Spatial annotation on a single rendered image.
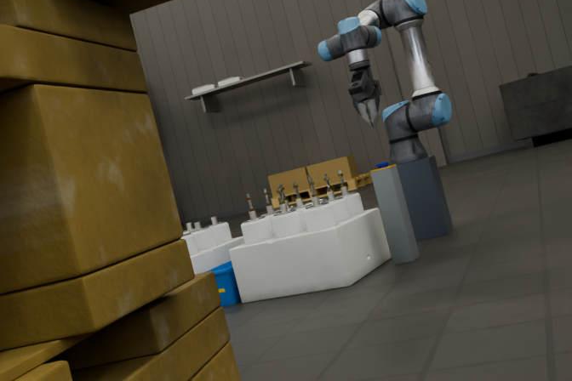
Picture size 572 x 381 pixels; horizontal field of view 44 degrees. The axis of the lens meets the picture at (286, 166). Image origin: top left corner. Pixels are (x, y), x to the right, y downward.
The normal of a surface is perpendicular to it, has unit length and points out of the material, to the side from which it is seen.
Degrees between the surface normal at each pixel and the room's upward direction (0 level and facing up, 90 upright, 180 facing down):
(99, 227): 90
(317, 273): 90
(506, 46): 90
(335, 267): 90
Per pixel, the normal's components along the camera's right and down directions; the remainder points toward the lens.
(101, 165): 0.93, -0.24
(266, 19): -0.33, 0.07
